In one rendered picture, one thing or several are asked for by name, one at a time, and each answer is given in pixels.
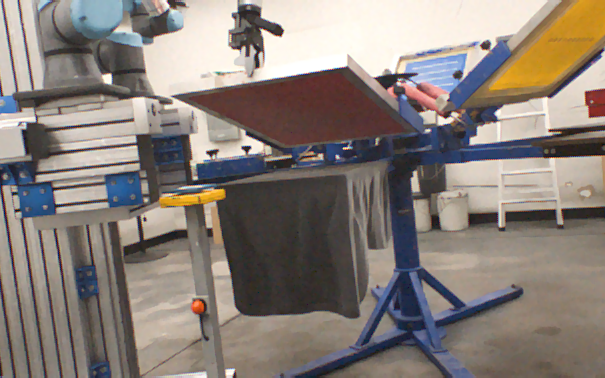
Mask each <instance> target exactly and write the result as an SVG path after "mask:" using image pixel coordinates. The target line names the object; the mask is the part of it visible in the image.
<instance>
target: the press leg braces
mask: <svg viewBox="0 0 605 378"><path fill-rule="evenodd" d="M423 272H424V277H423V278H422V280H423V281H424V282H425V283H427V284H428V285H429V286H430V287H431V288H432V289H434V290H435V291H437V292H438V293H439V294H440V295H442V296H443V297H444V298H445V299H446V300H447V301H449V302H450V303H451V304H452V305H453V307H452V308H449V309H448V310H452V311H457V312H459V311H461V310H464V309H468V308H470V307H472V306H471V305H465V303H464V302H463V301H461V300H460V299H459V298H458V297H457V296H456V295H454V294H453V293H452V292H451V291H450V290H449V289H448V288H446V287H445V286H444V285H443V284H442V283H441V282H440V281H438V280H436V279H435V278H434V277H433V276H432V275H431V274H429V273H428V272H427V270H426V269H425V268H424V267H423ZM409 281H410V284H411V287H412V289H413V292H414V295H415V298H416V301H417V304H418V307H419V310H420V314H421V317H422V320H423V323H424V326H425V329H426V332H427V335H428V338H430V342H431V343H425V345H426V347H428V348H429V349H430V350H431V351H432V352H433V353H438V352H445V351H448V349H447V348H446V347H445V346H444V345H442V342H441V339H440V336H439V333H438V330H437V327H436V324H435V321H434V318H433V315H431V312H430V308H429V306H428V303H427V300H426V297H425V294H424V291H423V289H422V286H421V283H420V281H419V278H418V275H417V273H416V271H412V273H409ZM401 283H402V275H401V272H395V271H394V273H393V275H392V277H391V279H390V281H389V283H388V285H387V286H386V288H385V290H384V292H383V294H382V295H381V297H380V299H379V301H378V303H377V304H376V306H375V308H374V310H373V312H372V314H371V315H370V318H369V320H368V322H367V324H366V325H365V327H364V329H363V331H362V333H361V334H360V336H359V338H358V340H357V342H356V343H355V344H352V345H349V347H353V348H356V349H362V348H364V347H367V346H369V345H372V344H375V343H376V342H374V341H371V340H370V339H371V337H372V336H373V334H374V332H375V330H376V328H377V326H378V325H379V323H380V321H381V319H382V317H383V314H384V312H385V311H386V309H387V307H388V306H389V307H390V308H391V309H392V310H398V309H400V299H399V290H397V289H399V287H400V285H401ZM392 298H393V299H392ZM391 300H392V303H391V304H389V303H390V301H391Z"/></svg>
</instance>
